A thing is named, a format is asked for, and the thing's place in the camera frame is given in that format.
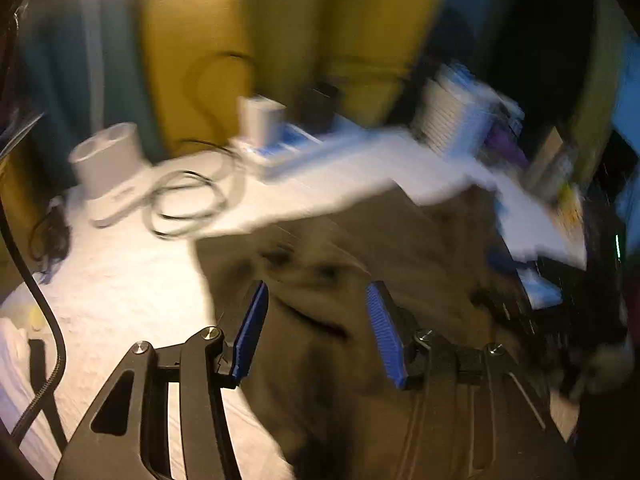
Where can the white desk lamp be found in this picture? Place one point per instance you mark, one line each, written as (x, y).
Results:
(107, 160)

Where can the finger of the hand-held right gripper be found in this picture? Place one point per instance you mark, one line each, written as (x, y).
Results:
(515, 312)

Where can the wide yellow curtain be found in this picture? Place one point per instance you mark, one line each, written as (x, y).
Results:
(300, 20)

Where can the white perforated plastic basket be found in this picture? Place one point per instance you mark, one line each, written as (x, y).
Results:
(450, 115)

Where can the teal curtain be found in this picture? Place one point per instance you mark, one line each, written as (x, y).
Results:
(60, 60)

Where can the narrow yellow curtain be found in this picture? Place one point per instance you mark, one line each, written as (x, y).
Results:
(595, 110)

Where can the white charger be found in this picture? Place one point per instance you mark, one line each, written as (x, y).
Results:
(260, 120)

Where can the small yellow pad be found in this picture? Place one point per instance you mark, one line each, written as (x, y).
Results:
(36, 317)

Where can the white power strip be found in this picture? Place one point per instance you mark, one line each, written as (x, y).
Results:
(280, 152)

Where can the steel thermos bottle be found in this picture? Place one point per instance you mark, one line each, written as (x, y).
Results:
(550, 160)

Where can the black charger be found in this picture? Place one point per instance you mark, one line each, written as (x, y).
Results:
(320, 107)

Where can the brown printed t-shirt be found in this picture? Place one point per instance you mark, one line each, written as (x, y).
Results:
(325, 260)

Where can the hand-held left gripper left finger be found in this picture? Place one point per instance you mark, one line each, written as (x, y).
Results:
(252, 330)

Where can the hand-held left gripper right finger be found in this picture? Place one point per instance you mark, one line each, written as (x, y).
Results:
(382, 330)

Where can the purple bag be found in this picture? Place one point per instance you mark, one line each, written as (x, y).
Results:
(505, 142)

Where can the white pillow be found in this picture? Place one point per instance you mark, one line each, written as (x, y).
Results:
(12, 375)

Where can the dark glass window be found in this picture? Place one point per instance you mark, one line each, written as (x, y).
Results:
(525, 35)

